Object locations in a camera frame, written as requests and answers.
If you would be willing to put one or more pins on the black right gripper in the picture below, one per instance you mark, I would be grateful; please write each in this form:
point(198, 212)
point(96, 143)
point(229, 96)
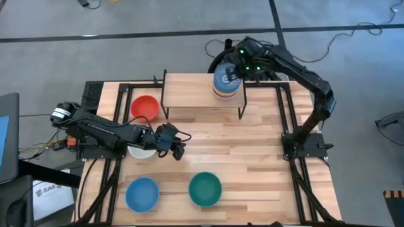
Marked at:
point(246, 61)

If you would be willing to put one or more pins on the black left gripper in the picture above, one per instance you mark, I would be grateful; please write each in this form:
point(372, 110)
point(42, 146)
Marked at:
point(164, 138)

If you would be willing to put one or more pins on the blue striped pattern bowl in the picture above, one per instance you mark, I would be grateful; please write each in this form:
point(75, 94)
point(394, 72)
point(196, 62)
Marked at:
point(221, 77)

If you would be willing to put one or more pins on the yellow bowl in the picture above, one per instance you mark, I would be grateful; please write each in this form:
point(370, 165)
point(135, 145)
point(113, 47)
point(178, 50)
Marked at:
point(227, 94)

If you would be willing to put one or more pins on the white bowl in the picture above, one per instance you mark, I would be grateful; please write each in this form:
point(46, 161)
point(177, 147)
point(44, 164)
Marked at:
point(140, 153)

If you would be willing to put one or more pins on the green bowl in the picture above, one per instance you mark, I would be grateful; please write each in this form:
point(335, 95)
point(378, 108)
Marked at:
point(205, 189)

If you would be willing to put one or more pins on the red bowl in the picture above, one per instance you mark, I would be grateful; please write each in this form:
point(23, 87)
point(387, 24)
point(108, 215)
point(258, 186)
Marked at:
point(144, 107)

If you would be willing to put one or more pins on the plain blue bowl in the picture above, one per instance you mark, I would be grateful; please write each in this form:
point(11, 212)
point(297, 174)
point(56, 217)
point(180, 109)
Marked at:
point(142, 195)

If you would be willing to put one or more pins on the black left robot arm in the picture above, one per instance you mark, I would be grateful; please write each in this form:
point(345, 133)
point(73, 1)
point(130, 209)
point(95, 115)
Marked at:
point(101, 129)

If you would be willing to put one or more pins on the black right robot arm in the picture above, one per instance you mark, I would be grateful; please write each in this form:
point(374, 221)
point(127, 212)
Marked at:
point(315, 85)

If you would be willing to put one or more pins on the wooden shelf with black legs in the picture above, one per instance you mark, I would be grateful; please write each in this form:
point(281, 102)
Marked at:
point(189, 91)

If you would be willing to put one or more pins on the black perforated box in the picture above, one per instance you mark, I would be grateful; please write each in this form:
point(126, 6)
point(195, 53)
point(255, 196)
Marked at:
point(93, 91)

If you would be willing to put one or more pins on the orange connector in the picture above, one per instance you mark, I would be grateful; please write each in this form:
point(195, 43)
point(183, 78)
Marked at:
point(72, 142)

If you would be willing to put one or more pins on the black desk beam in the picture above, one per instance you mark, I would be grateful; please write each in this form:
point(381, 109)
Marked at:
point(47, 173)

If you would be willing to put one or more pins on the white cardboard box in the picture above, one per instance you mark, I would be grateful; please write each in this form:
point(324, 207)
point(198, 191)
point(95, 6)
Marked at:
point(53, 201)

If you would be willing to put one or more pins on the black power adapter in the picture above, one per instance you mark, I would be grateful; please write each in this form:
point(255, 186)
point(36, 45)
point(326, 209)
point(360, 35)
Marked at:
point(83, 2)

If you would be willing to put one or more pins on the dark computer monitor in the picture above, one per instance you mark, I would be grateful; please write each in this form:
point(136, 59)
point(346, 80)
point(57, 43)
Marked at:
point(9, 138)

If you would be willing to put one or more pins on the black computer mouse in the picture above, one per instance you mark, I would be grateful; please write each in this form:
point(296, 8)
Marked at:
point(16, 214)

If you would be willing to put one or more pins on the black orange striped object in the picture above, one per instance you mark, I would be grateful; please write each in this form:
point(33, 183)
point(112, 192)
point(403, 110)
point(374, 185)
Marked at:
point(396, 209)

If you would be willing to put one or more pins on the black aluminium table frame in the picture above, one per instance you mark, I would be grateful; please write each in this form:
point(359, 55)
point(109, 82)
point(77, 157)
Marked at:
point(110, 208)

